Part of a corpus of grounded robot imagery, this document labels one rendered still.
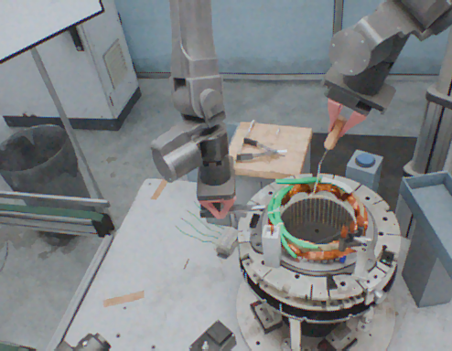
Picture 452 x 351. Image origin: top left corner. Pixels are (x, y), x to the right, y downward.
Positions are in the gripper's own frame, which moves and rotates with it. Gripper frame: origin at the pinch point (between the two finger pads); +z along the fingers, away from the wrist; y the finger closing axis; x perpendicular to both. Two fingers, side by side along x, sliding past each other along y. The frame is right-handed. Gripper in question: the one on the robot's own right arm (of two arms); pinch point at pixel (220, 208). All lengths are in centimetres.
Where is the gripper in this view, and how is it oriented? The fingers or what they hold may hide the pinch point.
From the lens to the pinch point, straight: 82.8
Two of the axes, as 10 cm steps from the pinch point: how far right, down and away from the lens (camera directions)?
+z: 0.9, 7.2, 6.9
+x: 10.0, -0.6, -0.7
